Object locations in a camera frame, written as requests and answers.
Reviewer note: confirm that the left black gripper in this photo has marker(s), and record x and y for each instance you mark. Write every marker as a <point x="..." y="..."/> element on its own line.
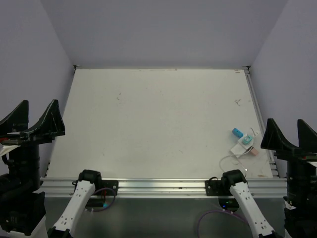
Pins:
<point x="49" y="125"/>

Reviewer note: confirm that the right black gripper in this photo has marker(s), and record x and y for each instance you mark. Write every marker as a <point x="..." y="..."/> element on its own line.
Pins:
<point x="307" y="138"/>

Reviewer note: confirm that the white power strip socket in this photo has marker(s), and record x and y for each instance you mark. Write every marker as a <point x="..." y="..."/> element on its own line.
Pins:
<point x="240" y="149"/>

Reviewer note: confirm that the blue plug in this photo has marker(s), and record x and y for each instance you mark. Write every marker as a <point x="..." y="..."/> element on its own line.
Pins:
<point x="238" y="133"/>

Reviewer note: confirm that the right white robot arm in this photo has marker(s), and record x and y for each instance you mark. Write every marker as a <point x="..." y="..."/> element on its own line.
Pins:
<point x="300" y="221"/>

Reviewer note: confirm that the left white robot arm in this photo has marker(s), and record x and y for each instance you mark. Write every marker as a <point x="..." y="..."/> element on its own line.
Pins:
<point x="22" y="209"/>

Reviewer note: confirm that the pink plug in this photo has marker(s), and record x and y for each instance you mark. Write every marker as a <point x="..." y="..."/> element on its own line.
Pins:
<point x="254" y="151"/>

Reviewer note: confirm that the teal plug adapter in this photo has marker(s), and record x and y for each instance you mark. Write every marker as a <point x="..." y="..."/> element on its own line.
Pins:
<point x="247" y="139"/>

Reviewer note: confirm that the aluminium right side rail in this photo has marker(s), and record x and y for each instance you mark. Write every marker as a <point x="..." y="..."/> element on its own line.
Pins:
<point x="271" y="159"/>

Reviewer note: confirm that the aluminium rail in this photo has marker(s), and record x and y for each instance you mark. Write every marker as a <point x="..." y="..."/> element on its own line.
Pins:
<point x="166" y="188"/>
<point x="271" y="159"/>

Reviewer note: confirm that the aluminium front rail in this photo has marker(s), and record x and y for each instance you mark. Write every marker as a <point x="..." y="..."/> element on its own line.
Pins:
<point x="166" y="188"/>

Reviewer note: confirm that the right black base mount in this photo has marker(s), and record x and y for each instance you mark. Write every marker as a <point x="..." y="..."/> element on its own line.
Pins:
<point x="217" y="187"/>

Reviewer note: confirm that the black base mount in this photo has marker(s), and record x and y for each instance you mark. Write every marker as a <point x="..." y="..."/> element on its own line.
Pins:
<point x="111" y="184"/>
<point x="217" y="187"/>

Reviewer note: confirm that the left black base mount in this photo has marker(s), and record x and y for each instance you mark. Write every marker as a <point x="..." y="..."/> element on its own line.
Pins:
<point x="111" y="184"/>

